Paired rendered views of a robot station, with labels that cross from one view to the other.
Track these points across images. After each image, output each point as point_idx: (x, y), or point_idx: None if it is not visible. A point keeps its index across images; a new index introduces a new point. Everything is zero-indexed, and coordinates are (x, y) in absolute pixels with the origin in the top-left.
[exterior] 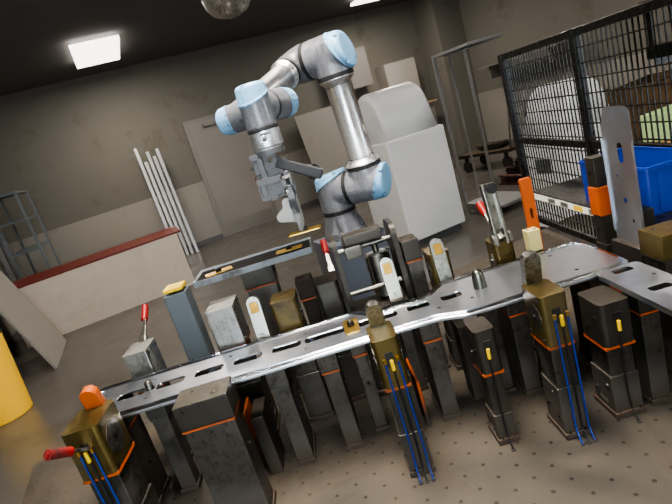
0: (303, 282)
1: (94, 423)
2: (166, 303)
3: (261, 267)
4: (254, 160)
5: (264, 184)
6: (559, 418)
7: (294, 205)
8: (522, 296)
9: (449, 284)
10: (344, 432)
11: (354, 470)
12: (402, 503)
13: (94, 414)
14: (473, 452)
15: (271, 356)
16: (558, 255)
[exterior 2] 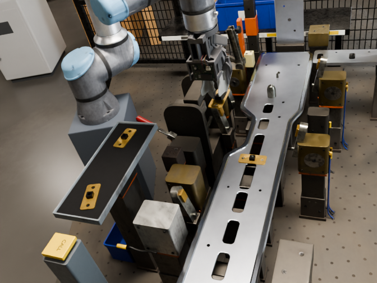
0: (179, 154)
1: None
2: (70, 268)
3: (136, 164)
4: (205, 41)
5: (217, 63)
6: (336, 144)
7: (230, 75)
8: (306, 88)
9: (248, 104)
10: (270, 234)
11: None
12: (344, 232)
13: None
14: None
15: (247, 214)
16: (270, 63)
